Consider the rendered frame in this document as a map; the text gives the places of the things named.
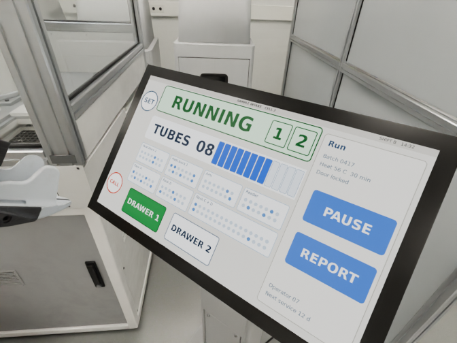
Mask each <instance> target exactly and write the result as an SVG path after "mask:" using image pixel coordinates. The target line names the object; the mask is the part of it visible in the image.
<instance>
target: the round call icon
mask: <svg viewBox="0 0 457 343"><path fill-rule="evenodd" d="M125 178H126V176H125V175H124V174H121V173H120V172H118V171H116V170H115V169H112V170H111V172H110V173H109V176H108V178H107V181H106V183H105V186H104V187H103V189H104V190H105V191H107V192H108V193H111V194H112V195H113V196H115V197H117V198H118V195H119V193H120V190H121V188H122V185H123V183H124V181H125Z"/></svg>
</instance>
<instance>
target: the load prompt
mask: <svg viewBox="0 0 457 343"><path fill-rule="evenodd" d="M156 111H159V112H162V113H165V114H168V115H171V116H174V117H176V118H180V119H182V120H186V121H188V122H191V123H194V124H196V125H200V126H202V127H206V128H208V129H212V130H214V131H217V132H220V133H223V134H226V135H229V136H232V137H236V138H237V139H240V140H243V141H246V142H249V143H252V144H256V145H257V146H261V147H263V148H267V149H269V150H273V151H276V152H278V153H281V154H284V155H287V156H289V157H293V158H296V159H298V160H301V161H304V162H307V163H310V162H311V159H312V157H313V155H314V152H315V150H316V148H317V145H318V143H319V141H320V138H321V136H322V133H323V131H324V128H323V127H319V126H315V125H311V124H308V123H306V122H301V121H298V120H293V119H291V118H286V117H283V116H278V115H276V114H271V113H268V112H264V111H261V110H256V109H254V108H249V107H246V106H243V105H239V104H236V103H231V102H228V101H224V100H221V99H216V98H213V97H209V96H206V95H202V94H198V93H194V92H191V91H187V90H184V89H181V88H176V87H174V86H169V85H166V87H165V89H164V91H163V94H162V96H161V98H160V101H159V102H158V105H157V107H156Z"/></svg>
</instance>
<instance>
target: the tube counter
mask: <svg viewBox="0 0 457 343"><path fill-rule="evenodd" d="M191 157H194V158H196V159H198V160H200V161H203V162H205V163H208V164H210V165H213V166H214V167H217V168H219V169H222V170H224V171H226V172H229V173H231V174H234V175H236V176H239V177H240V178H243V179H245V180H248V181H250V182H253V183H255V184H257V185H260V186H262V187H265V188H266V189H269V190H271V191H274V192H276V193H279V194H281V195H283V196H286V197H288V198H291V199H293V200H295V197H296V196H297V193H298V191H299V188H300V186H301V183H302V181H303V179H304V176H305V174H306V171H307V170H306V169H302V168H300V167H297V166H294V165H291V164H289V163H285V162H283V161H280V160H277V159H274V158H272V157H268V156H266V155H263V154H261V153H258V152H254V151H253V150H249V149H247V148H244V147H241V146H238V145H236V144H232V143H230V142H227V141H224V140H221V139H218V138H216V137H213V136H210V135H208V134H205V133H201V134H200V136H199V138H198V140H197V143H196V145H195V147H194V150H193V152H192V154H191Z"/></svg>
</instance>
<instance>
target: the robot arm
mask: <svg viewBox="0 0 457 343"><path fill-rule="evenodd" d="M10 144H11V143H10V142H7V141H3V140H0V166H1V165H2V162H3V160H4V158H5V156H6V153H7V150H8V148H9V147H10ZM59 176H60V172H59V170H58V169H57V168H56V167H55V166H52V165H45V166H44V160H43V159H42V158H41V157H39V156H36V155H27V156H25V157H23V158H22V159H21V160H20V161H19V162H17V164H15V165H14V166H13V167H11V168H9V169H1V168H0V227H9V226H14V225H20V224H24V223H30V222H35V221H36V220H37V219H41V218H44V217H47V216H49V215H52V214H55V213H57V212H59V211H61V210H64V209H65V208H67V207H69V206H70V205H71V201H70V200H69V199H67V198H64V197H60V196H58V195H57V191H58V181H59Z"/></svg>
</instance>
